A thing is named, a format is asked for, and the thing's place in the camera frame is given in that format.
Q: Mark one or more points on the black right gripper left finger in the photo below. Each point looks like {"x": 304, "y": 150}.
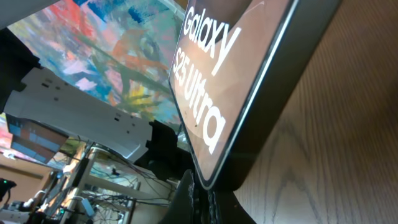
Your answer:
{"x": 182, "y": 207}

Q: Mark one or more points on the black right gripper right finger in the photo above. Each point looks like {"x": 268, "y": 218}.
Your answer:
{"x": 224, "y": 208}

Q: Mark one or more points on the colourful abstract wall painting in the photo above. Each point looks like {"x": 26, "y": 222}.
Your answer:
{"x": 118, "y": 51}

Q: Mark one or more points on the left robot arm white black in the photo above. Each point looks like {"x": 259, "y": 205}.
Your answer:
{"x": 32, "y": 92}

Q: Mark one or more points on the cluttered white shelf rack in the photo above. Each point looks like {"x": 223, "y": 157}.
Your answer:
{"x": 100, "y": 186}

